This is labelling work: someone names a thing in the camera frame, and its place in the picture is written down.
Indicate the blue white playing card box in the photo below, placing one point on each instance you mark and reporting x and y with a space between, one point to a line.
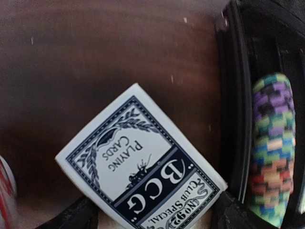
134 163

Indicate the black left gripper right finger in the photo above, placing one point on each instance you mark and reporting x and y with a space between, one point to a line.
230 213

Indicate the multicolour poker chip row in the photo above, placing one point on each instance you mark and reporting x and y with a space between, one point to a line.
273 148

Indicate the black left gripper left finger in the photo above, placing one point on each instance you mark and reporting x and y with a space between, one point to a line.
82 214

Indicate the red white patterned bowl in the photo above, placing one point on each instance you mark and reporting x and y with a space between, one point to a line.
8 195

